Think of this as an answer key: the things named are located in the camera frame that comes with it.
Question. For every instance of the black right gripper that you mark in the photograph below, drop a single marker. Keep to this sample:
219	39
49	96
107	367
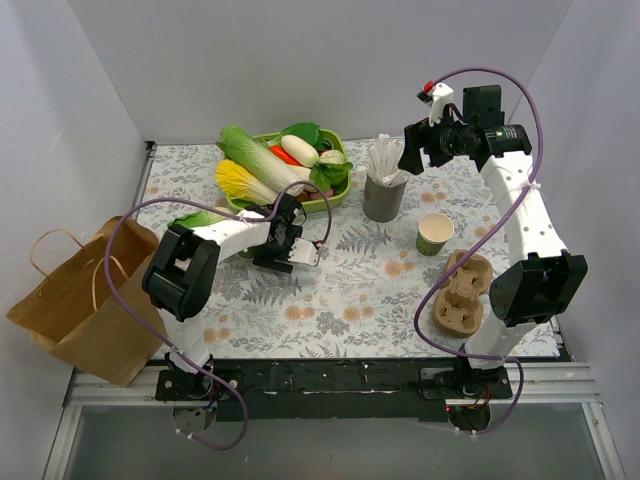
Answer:
428	150

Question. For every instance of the bok choy toy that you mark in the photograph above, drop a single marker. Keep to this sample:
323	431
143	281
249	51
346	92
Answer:
331	171

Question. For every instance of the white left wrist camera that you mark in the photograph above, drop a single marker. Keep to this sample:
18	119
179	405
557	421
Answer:
304	252

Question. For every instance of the white wrapped straws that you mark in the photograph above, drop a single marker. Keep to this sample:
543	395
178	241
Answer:
385	154

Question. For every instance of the green paper coffee cup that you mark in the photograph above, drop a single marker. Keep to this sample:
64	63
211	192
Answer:
248	253

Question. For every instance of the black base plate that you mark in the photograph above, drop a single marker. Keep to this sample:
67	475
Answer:
277	389

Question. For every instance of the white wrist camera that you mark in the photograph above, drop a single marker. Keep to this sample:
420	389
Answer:
304	252
436	96

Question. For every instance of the white radish toy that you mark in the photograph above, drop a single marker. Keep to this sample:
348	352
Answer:
300	150

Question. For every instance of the small green cabbage toy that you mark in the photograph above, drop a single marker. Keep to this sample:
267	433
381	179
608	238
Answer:
202	218

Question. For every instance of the aluminium frame rail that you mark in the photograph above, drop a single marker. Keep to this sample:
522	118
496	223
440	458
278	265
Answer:
544	383

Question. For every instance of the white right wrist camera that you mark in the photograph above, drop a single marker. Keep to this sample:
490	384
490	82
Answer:
436	96

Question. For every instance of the brown paper bag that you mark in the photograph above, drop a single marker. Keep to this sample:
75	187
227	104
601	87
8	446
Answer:
73	315

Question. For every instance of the green leafy vegetable toy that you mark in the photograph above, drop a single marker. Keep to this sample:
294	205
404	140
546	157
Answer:
308	132

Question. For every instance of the floral table mat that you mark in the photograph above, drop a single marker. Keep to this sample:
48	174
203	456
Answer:
368	295

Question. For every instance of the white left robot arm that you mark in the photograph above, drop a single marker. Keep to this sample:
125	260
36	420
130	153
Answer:
179	279

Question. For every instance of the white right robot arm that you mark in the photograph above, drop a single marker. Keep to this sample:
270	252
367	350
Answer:
543	275

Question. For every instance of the brown cardboard cup carrier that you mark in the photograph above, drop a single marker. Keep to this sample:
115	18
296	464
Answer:
458	308

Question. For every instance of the yellow napa cabbage toy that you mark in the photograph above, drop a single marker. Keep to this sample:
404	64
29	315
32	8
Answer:
239	184

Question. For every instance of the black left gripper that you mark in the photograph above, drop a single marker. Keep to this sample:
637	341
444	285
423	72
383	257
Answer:
273	258

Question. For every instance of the green plastic tray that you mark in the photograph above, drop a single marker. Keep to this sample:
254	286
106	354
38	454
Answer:
310	206

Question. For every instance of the green napa cabbage toy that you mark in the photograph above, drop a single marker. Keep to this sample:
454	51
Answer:
240	147

